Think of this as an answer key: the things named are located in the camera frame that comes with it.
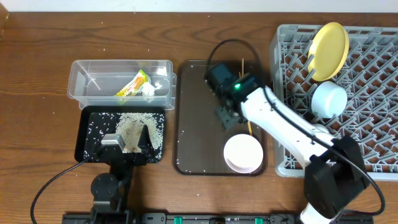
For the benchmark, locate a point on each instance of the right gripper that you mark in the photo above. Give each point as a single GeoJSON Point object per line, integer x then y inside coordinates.
{"type": "Point", "coordinates": [226, 121]}

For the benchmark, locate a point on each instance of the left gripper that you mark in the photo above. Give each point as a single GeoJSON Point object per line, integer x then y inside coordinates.
{"type": "Point", "coordinates": [125, 154]}

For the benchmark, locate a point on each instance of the pink bowl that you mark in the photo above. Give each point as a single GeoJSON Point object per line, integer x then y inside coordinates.
{"type": "Point", "coordinates": [243, 153]}

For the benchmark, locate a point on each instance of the white tissue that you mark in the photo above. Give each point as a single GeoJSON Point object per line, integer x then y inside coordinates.
{"type": "Point", "coordinates": [147, 90]}

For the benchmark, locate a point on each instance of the green snack wrapper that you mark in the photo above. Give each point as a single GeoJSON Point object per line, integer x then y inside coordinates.
{"type": "Point", "coordinates": [135, 85]}

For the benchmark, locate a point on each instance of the blue bowl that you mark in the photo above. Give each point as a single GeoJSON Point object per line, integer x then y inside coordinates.
{"type": "Point", "coordinates": [329, 100]}

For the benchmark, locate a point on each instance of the yellow plate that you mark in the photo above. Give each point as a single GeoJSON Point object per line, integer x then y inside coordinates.
{"type": "Point", "coordinates": [329, 49]}

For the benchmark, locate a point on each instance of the white cup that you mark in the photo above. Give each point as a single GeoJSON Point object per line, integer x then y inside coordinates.
{"type": "Point", "coordinates": [319, 128]}

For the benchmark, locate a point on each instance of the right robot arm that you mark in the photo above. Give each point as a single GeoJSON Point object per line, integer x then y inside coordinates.
{"type": "Point", "coordinates": [335, 173]}

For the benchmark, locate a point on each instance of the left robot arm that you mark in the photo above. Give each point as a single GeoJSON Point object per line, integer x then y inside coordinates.
{"type": "Point", "coordinates": [111, 190]}

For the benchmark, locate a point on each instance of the black waste tray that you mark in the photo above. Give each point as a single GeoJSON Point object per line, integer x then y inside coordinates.
{"type": "Point", "coordinates": [110, 109]}

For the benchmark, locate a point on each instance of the grey dishwasher rack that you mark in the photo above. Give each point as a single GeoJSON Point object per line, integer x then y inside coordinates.
{"type": "Point", "coordinates": [369, 77]}

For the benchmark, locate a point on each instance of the pile of rice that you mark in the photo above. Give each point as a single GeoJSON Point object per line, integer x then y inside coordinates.
{"type": "Point", "coordinates": [129, 126]}

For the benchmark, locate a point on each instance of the brown serving tray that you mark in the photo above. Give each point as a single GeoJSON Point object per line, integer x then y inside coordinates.
{"type": "Point", "coordinates": [199, 134]}

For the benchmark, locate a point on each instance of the clear plastic bin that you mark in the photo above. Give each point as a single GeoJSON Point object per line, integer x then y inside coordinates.
{"type": "Point", "coordinates": [96, 82]}

